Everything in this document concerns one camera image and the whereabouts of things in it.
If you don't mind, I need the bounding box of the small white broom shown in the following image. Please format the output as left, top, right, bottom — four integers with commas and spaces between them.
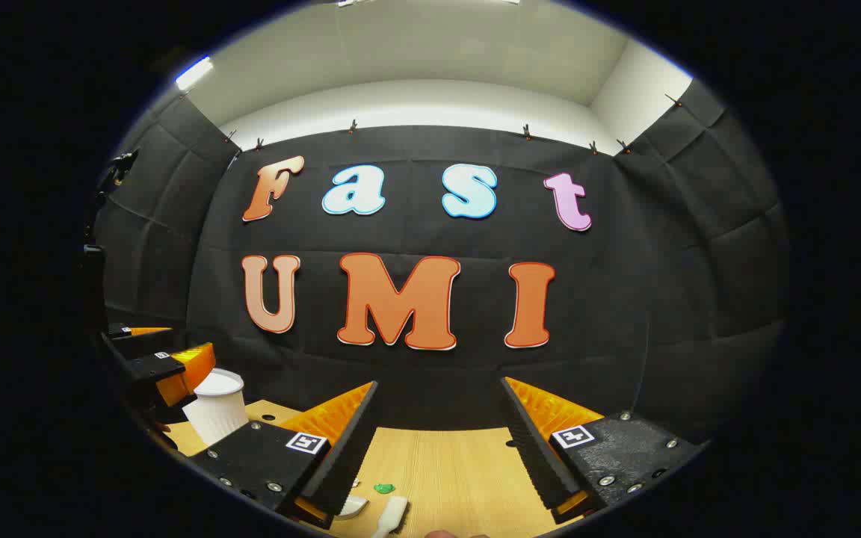
371, 495, 410, 538

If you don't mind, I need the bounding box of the wooden desktop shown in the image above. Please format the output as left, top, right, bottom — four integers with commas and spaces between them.
154, 400, 596, 538

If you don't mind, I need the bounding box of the black metal stand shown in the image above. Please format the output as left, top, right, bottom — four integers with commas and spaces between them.
84, 148, 140, 259

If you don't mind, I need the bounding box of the row of small cloth clips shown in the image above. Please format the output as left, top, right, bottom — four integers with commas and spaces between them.
223, 93, 685, 155

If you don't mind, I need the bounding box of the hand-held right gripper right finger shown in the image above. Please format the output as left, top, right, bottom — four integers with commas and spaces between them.
500, 376, 704, 524

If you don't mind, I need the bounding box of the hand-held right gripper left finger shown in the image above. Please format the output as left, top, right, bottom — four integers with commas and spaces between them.
190, 380, 379, 524

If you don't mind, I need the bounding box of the ceiling light panel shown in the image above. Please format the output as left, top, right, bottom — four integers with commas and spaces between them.
175, 55, 215, 92

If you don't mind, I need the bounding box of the white ribbed cup garbage bin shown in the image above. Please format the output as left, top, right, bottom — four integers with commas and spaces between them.
182, 368, 250, 448

